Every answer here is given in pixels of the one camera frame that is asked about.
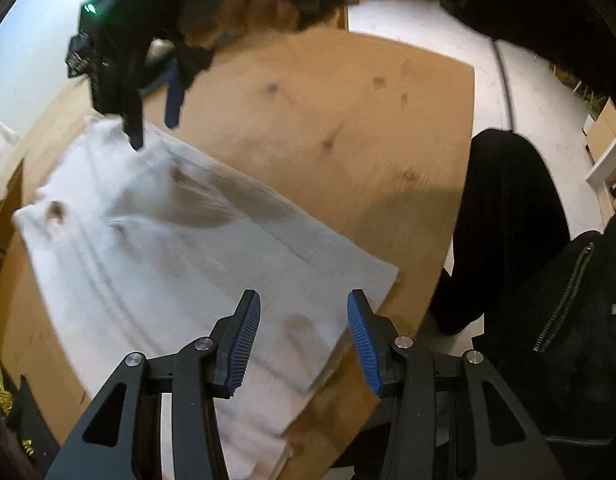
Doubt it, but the white shelf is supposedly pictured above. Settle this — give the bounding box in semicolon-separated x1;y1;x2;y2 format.
585;137;616;211

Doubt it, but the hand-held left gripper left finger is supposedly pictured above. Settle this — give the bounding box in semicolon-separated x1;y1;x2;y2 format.
46;289;262;480

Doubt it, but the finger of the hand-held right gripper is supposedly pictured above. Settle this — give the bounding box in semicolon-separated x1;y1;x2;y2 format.
118;84;145;151
164;77;184;129

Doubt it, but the white lace tablecloth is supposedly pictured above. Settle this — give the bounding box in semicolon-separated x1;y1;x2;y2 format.
0;117;21;204

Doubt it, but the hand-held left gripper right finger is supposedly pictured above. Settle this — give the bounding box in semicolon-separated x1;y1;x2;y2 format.
346;288;565;480

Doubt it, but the person's right forearm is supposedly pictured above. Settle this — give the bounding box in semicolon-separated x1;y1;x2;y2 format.
348;0;616;126

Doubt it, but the person's right hand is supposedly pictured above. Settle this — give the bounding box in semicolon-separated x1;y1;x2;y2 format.
183;0;302;49

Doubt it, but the black cable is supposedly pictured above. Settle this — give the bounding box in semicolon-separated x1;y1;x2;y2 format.
490;40;520;134

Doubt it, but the white knit sweater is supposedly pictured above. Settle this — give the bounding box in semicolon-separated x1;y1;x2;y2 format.
12;116;401;480

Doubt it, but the black garment with yellow print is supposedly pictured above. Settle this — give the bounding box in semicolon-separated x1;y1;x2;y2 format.
0;362;61;480

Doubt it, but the person's black jacket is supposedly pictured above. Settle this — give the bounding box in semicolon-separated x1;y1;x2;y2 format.
472;230;616;480

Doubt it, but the cardboard box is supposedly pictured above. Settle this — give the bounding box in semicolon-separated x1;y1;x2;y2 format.
587;97;616;164

